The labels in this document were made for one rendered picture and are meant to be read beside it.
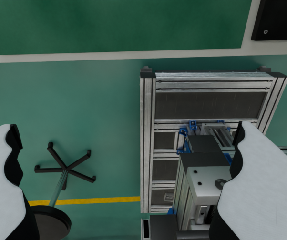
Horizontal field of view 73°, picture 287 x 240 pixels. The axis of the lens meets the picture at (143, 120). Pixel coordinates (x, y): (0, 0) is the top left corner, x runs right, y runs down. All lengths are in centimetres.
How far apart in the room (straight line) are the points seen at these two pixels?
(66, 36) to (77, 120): 106
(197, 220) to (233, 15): 50
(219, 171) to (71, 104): 117
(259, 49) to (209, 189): 38
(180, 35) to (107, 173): 153
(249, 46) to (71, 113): 124
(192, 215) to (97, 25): 52
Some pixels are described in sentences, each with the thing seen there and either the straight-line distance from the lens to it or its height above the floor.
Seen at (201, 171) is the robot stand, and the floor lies 92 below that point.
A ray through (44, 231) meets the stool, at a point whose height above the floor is 56.
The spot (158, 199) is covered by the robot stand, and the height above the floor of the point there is 21.
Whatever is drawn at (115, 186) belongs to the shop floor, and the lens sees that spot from 200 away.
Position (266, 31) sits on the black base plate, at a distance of 58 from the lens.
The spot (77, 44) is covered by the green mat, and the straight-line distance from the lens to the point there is 53.
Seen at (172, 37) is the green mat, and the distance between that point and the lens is 52.
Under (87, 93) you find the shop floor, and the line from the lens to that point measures 141.
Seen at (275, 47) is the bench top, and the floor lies 75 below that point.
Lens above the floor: 126
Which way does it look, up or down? 58 degrees down
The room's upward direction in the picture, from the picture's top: 176 degrees clockwise
